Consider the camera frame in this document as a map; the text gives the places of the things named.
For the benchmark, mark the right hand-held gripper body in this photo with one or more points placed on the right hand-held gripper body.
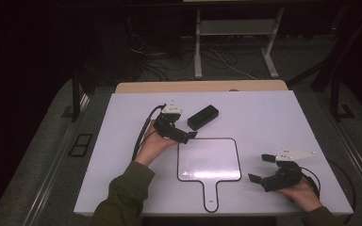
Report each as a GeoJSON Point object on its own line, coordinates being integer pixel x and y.
{"type": "Point", "coordinates": [287, 175]}

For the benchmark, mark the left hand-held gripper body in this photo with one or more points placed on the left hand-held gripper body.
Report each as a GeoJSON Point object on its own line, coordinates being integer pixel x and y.
{"type": "Point", "coordinates": [169, 125]}

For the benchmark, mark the person's right hand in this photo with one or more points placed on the person's right hand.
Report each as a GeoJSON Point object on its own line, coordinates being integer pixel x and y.
{"type": "Point", "coordinates": [304, 194]}

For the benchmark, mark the person's left hand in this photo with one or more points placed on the person's left hand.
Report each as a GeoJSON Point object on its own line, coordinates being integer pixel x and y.
{"type": "Point", "coordinates": [154, 146]}

